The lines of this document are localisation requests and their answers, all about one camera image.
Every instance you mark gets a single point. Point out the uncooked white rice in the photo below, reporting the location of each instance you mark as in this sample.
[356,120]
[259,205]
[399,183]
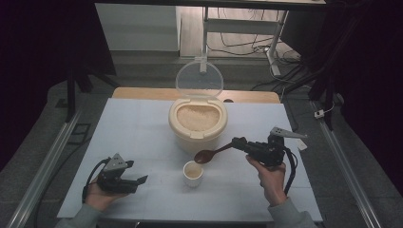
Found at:
[198,117]

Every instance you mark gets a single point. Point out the black stand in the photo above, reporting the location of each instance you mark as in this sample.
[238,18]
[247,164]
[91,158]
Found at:
[71,95]

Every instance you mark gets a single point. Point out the small white box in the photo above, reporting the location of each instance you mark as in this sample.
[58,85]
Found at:
[319,114]

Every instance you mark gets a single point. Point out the white table mat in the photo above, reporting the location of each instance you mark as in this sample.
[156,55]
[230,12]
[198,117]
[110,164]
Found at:
[136,133]

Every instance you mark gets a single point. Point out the person's left hand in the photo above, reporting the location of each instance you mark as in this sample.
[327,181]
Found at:
[98,198]

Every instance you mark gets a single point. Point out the white paper tag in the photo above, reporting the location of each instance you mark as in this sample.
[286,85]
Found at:
[302,145]

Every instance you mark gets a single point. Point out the clear round container lid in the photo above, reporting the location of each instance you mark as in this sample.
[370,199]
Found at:
[199,79]

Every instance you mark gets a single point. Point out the white desk frame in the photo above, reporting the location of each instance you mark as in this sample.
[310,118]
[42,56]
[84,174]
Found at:
[240,27]

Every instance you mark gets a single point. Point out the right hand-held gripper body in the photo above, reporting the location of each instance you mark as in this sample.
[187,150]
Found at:
[267,153]

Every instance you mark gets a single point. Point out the brown wooden spoon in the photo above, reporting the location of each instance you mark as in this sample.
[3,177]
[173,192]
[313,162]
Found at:
[204,156]

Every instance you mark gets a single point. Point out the white panel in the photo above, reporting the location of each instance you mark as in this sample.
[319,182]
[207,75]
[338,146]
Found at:
[136,28]

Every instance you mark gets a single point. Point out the cream rice container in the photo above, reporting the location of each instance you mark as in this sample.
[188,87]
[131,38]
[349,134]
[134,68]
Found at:
[198,142]

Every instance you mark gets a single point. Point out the aluminium rail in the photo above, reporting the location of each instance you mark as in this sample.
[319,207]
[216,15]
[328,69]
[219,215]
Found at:
[345,167]
[47,164]

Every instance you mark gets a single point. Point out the white cup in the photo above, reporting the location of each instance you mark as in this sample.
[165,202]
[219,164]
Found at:
[192,181]

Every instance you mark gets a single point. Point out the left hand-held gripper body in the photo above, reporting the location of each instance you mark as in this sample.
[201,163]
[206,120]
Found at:
[112,185]

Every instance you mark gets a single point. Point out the person's right hand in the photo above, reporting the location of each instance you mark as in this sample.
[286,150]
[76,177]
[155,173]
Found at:
[274,183]

